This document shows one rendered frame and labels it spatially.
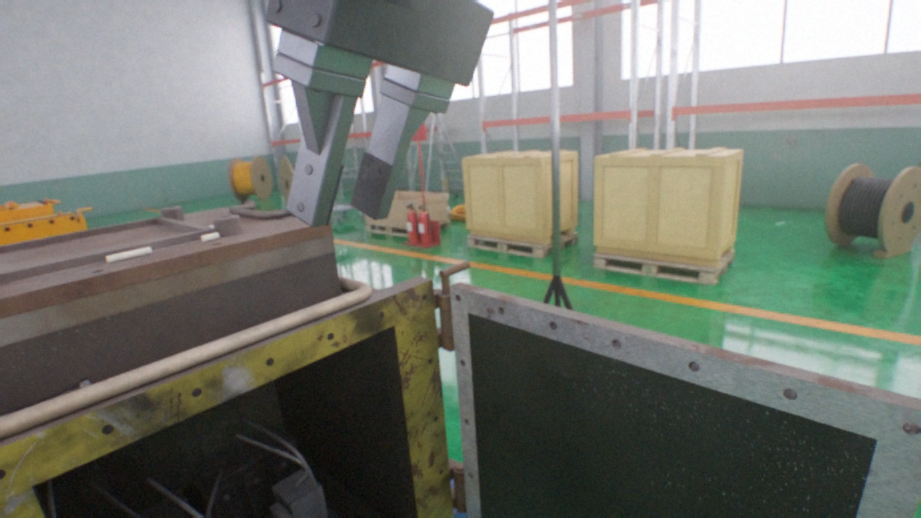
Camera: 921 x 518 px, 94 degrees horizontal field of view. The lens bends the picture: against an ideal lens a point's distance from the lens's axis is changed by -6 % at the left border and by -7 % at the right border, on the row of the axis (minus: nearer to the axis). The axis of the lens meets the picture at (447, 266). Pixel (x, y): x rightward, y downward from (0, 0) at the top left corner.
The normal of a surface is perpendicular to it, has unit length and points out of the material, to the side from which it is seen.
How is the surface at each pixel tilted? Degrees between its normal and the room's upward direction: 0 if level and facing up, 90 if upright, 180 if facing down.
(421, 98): 114
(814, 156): 90
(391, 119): 83
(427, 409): 90
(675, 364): 90
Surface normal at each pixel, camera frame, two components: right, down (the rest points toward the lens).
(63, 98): 0.74, 0.14
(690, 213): -0.67, 0.25
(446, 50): 0.77, 0.48
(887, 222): 0.37, 0.24
